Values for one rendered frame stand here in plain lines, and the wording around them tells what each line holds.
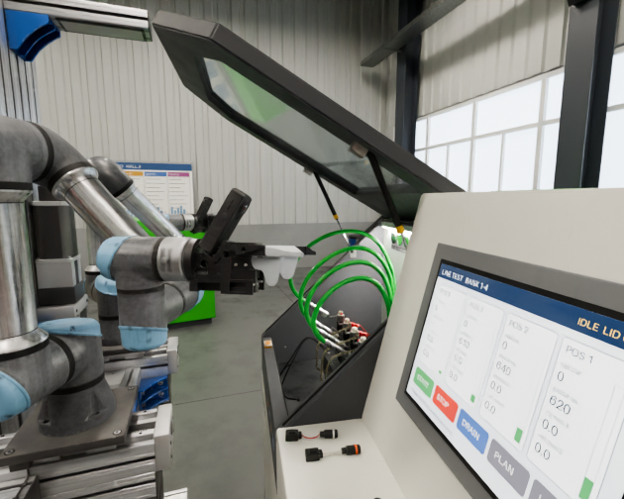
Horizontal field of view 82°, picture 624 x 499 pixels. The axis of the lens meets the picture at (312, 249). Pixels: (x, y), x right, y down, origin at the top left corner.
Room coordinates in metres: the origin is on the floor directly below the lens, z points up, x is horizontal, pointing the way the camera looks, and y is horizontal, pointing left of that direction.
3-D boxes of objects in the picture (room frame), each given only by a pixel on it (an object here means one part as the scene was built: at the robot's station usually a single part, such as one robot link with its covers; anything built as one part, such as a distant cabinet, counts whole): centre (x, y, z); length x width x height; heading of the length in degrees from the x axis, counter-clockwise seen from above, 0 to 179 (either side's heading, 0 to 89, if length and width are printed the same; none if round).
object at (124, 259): (0.60, 0.30, 1.43); 0.11 x 0.08 x 0.09; 83
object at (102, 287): (1.24, 0.70, 1.20); 0.13 x 0.12 x 0.14; 44
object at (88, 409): (0.77, 0.54, 1.09); 0.15 x 0.15 x 0.10
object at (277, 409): (1.16, 0.13, 0.87); 0.62 x 0.04 x 0.16; 11
